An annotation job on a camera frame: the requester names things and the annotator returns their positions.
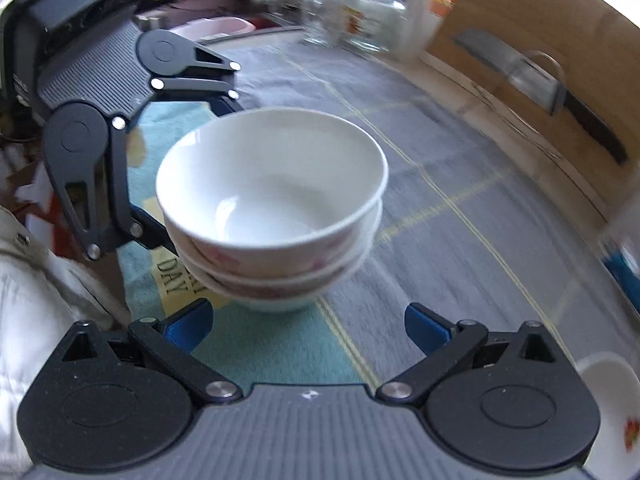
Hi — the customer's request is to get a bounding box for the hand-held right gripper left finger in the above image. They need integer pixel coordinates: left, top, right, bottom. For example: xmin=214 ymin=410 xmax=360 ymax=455
xmin=47 ymin=298 xmax=245 ymax=407

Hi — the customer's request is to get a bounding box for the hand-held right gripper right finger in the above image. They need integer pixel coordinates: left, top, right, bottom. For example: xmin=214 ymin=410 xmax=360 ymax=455
xmin=375 ymin=302 xmax=572 ymax=406

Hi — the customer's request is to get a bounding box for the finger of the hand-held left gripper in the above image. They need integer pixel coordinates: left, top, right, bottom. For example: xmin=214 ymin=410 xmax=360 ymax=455
xmin=149 ymin=44 xmax=247 ymax=119
xmin=54 ymin=114 xmax=177 ymax=262

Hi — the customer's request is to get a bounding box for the white bowl with pink flowers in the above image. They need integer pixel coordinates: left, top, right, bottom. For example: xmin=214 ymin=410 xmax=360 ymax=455
xmin=155 ymin=107 xmax=390 ymax=274
xmin=162 ymin=204 xmax=385 ymax=284
xmin=177 ymin=239 xmax=375 ymax=315

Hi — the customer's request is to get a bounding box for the white plate with fruit print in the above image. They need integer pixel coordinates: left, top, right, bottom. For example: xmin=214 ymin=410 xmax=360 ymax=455
xmin=577 ymin=351 xmax=640 ymax=480

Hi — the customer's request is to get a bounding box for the pink basin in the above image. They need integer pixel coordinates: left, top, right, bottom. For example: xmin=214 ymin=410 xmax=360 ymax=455
xmin=169 ymin=16 xmax=254 ymax=44

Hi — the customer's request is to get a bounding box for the grey and teal checked towel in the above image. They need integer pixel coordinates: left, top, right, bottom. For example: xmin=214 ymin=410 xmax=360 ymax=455
xmin=117 ymin=34 xmax=640 ymax=392

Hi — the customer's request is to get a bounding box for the clear drinking glass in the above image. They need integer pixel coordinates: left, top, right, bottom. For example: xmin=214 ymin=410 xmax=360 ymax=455
xmin=299 ymin=0 xmax=346 ymax=47

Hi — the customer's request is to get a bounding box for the white padded jacket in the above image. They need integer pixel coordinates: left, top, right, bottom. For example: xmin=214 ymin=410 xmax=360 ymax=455
xmin=0 ymin=204 xmax=126 ymax=480

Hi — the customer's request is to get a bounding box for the glass jar with dark lid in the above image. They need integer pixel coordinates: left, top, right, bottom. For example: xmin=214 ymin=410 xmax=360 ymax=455
xmin=342 ymin=0 xmax=409 ymax=54

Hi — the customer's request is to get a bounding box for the white and blue salt bag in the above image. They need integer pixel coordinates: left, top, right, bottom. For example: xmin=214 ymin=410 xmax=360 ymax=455
xmin=597 ymin=199 xmax=640 ymax=301

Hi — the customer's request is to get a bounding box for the wooden cutting board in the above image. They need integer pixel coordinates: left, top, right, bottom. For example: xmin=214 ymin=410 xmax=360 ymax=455
xmin=424 ymin=0 xmax=640 ymax=221

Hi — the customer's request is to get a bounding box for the metal wire rack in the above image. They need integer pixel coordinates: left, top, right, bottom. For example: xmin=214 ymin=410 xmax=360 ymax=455
xmin=507 ymin=49 xmax=566 ymax=116

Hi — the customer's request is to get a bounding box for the black-handled kitchen knife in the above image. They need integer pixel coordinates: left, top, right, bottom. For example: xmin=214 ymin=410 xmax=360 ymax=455
xmin=452 ymin=28 xmax=630 ymax=164

